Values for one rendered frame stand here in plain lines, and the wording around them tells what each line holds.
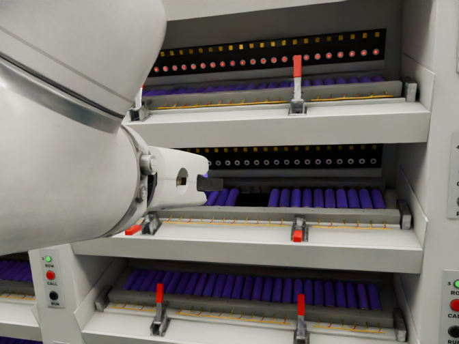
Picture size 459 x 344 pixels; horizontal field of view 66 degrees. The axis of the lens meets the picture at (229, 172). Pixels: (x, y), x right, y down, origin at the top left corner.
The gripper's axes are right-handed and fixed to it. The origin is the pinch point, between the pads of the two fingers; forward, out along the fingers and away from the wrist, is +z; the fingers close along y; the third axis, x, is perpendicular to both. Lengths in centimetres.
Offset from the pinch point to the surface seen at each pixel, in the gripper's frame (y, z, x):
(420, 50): -30.5, 18.2, -21.1
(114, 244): 20.7, 20.1, 9.8
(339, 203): -19.2, 26.7, 1.9
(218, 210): 1.9, 23.0, 3.5
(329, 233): -17.2, 22.0, 6.9
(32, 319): 43, 26, 27
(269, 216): -7.2, 23.2, 4.3
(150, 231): 13.3, 19.5, 7.3
